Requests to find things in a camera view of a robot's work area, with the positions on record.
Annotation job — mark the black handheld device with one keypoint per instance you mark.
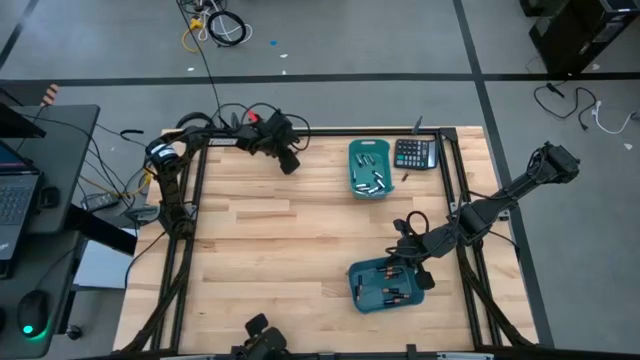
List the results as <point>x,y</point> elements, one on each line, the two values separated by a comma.
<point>262,340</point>

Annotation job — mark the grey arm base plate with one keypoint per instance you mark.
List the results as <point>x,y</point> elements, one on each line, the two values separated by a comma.
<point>454,207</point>
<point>192,209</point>

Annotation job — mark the small black desk device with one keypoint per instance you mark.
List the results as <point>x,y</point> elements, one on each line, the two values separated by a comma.
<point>50,197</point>

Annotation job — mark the black monitor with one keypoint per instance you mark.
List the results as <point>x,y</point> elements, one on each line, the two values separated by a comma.
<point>20,127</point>

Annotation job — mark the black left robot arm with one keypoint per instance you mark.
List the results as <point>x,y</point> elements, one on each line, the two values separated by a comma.
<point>170,165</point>

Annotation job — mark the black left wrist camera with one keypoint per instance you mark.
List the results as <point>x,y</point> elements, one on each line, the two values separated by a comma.
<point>289,162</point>

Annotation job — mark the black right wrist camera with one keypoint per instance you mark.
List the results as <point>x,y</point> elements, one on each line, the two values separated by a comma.
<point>425,280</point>

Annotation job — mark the dark teal plastic bin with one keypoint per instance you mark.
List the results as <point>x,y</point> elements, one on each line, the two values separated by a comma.
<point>372,300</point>

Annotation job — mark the grey laptop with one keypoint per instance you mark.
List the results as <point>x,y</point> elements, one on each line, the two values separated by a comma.
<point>15,200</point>

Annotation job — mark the dark grey desk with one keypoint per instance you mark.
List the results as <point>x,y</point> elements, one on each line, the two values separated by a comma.
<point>65,150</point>
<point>50,270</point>

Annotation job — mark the black computer mouse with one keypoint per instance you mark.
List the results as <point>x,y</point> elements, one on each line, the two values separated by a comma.
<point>33,312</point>

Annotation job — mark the black caster wheel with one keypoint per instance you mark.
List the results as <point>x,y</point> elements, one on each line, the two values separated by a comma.
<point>74,332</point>

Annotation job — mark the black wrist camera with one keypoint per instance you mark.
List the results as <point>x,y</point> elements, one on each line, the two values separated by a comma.
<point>289,162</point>
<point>425,280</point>

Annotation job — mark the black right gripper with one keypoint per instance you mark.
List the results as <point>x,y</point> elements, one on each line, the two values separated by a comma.
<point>412,250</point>

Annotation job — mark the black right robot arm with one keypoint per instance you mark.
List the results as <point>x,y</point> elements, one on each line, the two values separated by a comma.
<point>525,185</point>

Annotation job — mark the black desk leg bar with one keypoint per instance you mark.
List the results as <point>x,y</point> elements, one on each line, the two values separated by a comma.
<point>105,235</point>

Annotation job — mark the black power brick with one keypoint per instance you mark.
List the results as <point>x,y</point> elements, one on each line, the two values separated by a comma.
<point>100,202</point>

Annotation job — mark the white light strip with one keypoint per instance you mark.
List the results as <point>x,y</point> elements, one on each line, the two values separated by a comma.
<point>465,357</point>

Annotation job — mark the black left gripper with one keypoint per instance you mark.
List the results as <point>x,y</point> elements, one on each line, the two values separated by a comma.
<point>272,132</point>

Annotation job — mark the black equipment cabinet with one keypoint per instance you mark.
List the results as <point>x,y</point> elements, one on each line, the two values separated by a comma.
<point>575,35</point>

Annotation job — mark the light grey panel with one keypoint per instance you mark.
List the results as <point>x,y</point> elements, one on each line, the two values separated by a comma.
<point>102,267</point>

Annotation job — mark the black desk calculator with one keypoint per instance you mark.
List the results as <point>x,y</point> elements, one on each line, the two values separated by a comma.
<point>415,154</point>

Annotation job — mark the light teal plastic bin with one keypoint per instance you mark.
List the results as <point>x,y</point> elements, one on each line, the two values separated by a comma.
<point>367,170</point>

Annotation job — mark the orange black striped object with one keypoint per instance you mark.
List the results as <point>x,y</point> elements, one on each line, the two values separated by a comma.
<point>51,94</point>

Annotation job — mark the black aluminium table frame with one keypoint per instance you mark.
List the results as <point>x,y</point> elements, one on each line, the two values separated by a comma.
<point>320,132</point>

